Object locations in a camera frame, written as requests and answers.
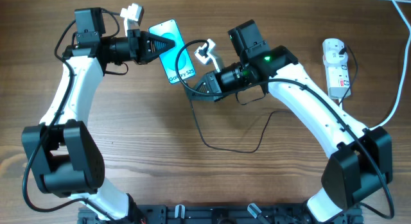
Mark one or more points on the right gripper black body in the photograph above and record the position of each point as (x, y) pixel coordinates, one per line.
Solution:
(233, 77)

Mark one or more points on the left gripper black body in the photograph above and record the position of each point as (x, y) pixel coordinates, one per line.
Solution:
(123, 49)

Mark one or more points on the smartphone with teal screen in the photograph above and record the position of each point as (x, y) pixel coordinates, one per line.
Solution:
(170, 30)

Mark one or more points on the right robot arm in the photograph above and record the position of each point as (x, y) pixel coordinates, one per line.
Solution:
(359, 158)

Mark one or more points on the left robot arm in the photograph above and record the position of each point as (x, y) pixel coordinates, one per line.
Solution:
(62, 155)

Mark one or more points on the white charger plug adapter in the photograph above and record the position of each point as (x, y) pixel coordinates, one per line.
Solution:
(334, 58)

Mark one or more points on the white power strip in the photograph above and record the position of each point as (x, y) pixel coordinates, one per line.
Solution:
(337, 78)

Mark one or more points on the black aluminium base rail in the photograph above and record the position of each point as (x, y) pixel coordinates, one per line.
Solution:
(283, 213)

